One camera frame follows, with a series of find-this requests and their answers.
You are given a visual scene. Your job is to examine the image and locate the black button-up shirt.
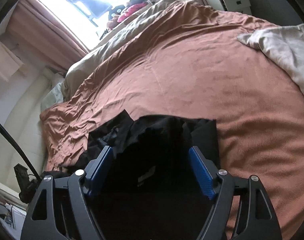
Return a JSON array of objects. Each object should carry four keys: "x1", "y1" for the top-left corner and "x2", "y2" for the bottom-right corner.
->
[{"x1": 45, "y1": 112, "x2": 220, "y2": 239}]

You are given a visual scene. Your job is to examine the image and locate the cream padded headboard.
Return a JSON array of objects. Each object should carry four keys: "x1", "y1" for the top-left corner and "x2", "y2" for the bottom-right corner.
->
[{"x1": 0, "y1": 68, "x2": 54, "y2": 193}]

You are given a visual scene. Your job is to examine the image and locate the light green pillow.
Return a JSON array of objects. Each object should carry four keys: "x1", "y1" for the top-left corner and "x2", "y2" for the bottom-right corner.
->
[{"x1": 41, "y1": 82, "x2": 64, "y2": 112}]

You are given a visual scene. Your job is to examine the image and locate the beige duvet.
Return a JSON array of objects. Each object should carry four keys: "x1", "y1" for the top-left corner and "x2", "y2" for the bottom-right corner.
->
[{"x1": 61, "y1": 0, "x2": 176, "y2": 101}]

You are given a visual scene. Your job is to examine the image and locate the brown bed blanket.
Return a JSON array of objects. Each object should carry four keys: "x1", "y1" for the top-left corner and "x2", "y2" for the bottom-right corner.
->
[{"x1": 40, "y1": 0, "x2": 304, "y2": 239}]

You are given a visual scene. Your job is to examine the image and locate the cream hanging cloth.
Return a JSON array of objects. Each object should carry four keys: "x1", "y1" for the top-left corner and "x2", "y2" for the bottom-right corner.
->
[{"x1": 0, "y1": 41, "x2": 24, "y2": 82}]

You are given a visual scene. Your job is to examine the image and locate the cream folded sheet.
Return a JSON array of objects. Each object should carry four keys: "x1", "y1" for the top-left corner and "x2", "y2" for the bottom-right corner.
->
[{"x1": 237, "y1": 23, "x2": 304, "y2": 96}]

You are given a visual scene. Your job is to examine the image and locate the pink left curtain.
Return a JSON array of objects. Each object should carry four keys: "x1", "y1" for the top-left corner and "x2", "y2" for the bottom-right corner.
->
[{"x1": 7, "y1": 0, "x2": 89, "y2": 72}]

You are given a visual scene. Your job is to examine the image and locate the black plush toy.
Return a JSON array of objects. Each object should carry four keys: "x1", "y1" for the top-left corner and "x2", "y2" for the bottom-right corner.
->
[{"x1": 109, "y1": 4, "x2": 125, "y2": 17}]

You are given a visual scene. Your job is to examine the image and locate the white bedside cabinet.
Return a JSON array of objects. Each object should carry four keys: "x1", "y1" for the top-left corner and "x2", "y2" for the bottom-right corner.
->
[{"x1": 206, "y1": 0, "x2": 252, "y2": 15}]

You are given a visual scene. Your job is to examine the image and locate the pink cushion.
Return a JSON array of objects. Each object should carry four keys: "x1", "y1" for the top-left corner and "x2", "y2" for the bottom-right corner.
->
[{"x1": 117, "y1": 2, "x2": 148, "y2": 23}]

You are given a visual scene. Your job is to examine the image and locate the black cable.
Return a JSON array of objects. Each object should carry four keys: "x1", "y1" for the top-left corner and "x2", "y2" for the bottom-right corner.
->
[{"x1": 0, "y1": 116, "x2": 41, "y2": 181}]

